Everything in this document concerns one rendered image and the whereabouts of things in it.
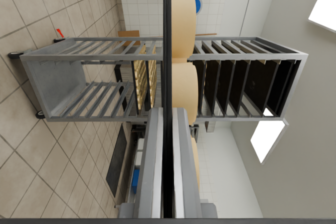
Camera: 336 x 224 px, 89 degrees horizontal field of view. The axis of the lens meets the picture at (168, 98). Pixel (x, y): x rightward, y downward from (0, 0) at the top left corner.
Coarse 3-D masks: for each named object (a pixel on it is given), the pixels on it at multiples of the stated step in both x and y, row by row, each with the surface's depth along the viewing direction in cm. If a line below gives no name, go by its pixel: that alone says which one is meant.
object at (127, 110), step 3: (132, 93) 153; (132, 96) 150; (129, 99) 141; (132, 99) 145; (129, 102) 141; (132, 102) 141; (126, 105) 132; (129, 105) 137; (126, 108) 131; (129, 108) 133; (126, 111) 129; (129, 111) 129; (123, 114) 122; (126, 114) 126; (123, 117) 122; (126, 117) 122
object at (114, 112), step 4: (128, 80) 176; (128, 84) 172; (124, 88) 160; (128, 88) 165; (124, 92) 157; (120, 96) 147; (124, 96) 150; (120, 100) 144; (116, 104) 135; (120, 104) 138; (116, 108) 133; (112, 112) 126; (116, 112) 128; (112, 116) 124
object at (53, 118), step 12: (48, 120) 123; (60, 120) 123; (72, 120) 123; (84, 120) 123; (96, 120) 123; (108, 120) 123; (120, 120) 123; (132, 120) 123; (144, 120) 123; (204, 120) 123; (216, 120) 123; (228, 120) 123; (240, 120) 123; (252, 120) 123; (264, 120) 123; (276, 120) 123
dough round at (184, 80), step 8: (176, 64) 12; (184, 64) 12; (192, 64) 12; (176, 72) 12; (184, 72) 12; (192, 72) 12; (176, 80) 12; (184, 80) 12; (192, 80) 12; (176, 88) 11; (184, 88) 11; (192, 88) 11; (176, 96) 11; (184, 96) 11; (192, 96) 11; (176, 104) 11; (184, 104) 11; (192, 104) 11; (192, 112) 12; (192, 120) 12
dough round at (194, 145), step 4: (192, 140) 12; (192, 144) 12; (192, 148) 12; (196, 148) 12; (196, 152) 12; (196, 156) 12; (196, 160) 11; (196, 164) 11; (196, 168) 11; (196, 172) 11; (196, 176) 11
